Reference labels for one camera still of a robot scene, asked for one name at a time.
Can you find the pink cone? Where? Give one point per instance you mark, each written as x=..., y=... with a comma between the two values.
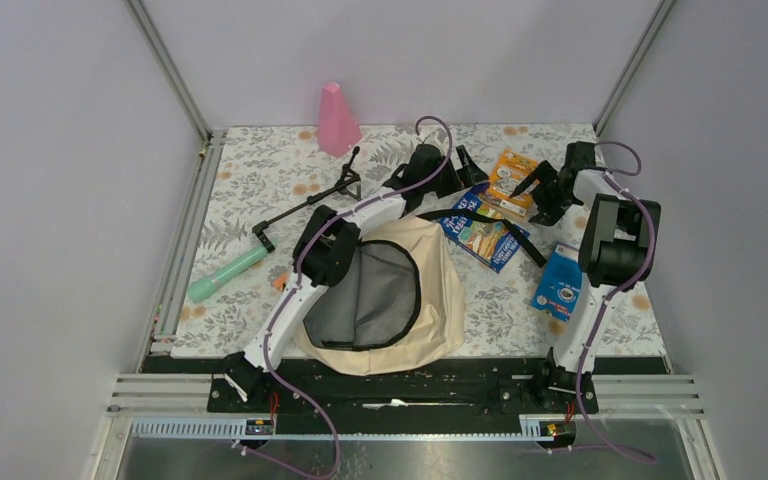
x=338, y=130

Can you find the blue round-logo book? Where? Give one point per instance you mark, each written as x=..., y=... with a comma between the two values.
x=558, y=290

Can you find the orange children's book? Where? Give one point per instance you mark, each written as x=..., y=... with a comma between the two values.
x=509, y=171

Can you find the blue Treehouse book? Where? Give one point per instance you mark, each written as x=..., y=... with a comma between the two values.
x=491, y=243

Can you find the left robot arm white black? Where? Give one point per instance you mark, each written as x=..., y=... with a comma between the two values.
x=323, y=253

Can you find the mint green tube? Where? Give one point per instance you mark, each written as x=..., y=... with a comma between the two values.
x=208, y=285

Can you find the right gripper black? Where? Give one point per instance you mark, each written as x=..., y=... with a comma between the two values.
x=548, y=213

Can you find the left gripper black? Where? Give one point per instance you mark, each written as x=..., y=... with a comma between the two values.
x=464, y=177

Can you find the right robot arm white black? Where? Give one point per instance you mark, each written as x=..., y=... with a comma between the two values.
x=616, y=252

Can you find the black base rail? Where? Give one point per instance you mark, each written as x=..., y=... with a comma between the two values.
x=451, y=396

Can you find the black folding tripod stand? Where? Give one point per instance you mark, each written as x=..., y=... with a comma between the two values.
x=348, y=184

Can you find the cream canvas backpack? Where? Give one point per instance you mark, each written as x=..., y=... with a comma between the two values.
x=401, y=306

